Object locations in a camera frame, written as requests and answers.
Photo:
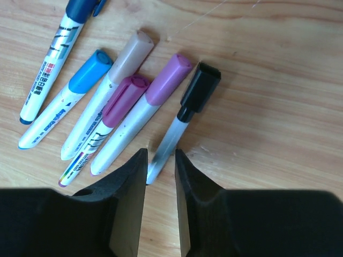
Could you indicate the sky blue capped marker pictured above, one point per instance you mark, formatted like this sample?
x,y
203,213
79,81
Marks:
x,y
80,84

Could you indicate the black capped clear pen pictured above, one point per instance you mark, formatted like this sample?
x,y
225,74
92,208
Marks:
x,y
201,86

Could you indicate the dark blue tipped pen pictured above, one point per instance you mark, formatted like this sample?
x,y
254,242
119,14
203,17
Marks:
x,y
76,15

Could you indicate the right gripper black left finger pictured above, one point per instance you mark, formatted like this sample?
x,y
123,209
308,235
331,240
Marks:
x,y
103,219

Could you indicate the lilac capped white marker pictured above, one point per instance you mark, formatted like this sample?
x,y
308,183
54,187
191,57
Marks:
x,y
161,88

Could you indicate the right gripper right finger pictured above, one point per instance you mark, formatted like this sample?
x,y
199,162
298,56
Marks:
x,y
214,221

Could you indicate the yellow tipped white pen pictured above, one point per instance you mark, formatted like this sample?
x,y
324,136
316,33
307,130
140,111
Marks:
x,y
126,64

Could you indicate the purple capped pen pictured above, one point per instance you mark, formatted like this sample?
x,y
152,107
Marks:
x,y
124,97

